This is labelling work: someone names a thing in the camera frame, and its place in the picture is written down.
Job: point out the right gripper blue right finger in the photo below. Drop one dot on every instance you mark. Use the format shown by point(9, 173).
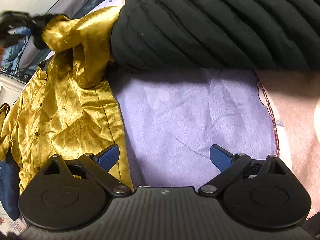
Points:
point(221, 158)

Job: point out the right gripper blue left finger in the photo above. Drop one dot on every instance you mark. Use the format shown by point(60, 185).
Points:
point(108, 157)

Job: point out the gold satin jacket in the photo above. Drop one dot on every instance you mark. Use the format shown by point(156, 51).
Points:
point(68, 109)

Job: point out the lavender floral bedsheet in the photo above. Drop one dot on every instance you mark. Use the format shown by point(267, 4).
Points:
point(172, 116)

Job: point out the navy blue garment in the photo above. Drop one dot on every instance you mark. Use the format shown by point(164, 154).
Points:
point(10, 191)

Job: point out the blue crumpled cloth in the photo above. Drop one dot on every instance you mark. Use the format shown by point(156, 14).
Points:
point(12, 54)

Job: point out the black quilted jacket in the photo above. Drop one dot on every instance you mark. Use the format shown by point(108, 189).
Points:
point(222, 34)

